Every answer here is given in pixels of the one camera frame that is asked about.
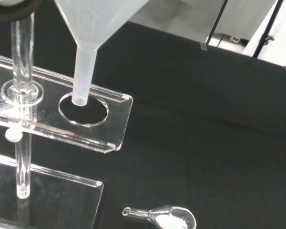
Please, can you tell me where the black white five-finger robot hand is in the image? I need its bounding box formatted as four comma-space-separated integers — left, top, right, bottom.
0, 0, 41, 22

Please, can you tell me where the clear acrylic funnel stand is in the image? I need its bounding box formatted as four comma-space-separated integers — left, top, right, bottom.
0, 11, 134, 229

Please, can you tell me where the clear glass weighing funnel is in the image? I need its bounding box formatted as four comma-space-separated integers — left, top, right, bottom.
122, 205, 197, 229

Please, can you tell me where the black bench cloth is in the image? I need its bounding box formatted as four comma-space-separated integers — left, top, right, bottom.
0, 0, 286, 229

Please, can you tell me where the black tripod leg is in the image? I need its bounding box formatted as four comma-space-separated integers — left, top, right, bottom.
254, 0, 286, 58

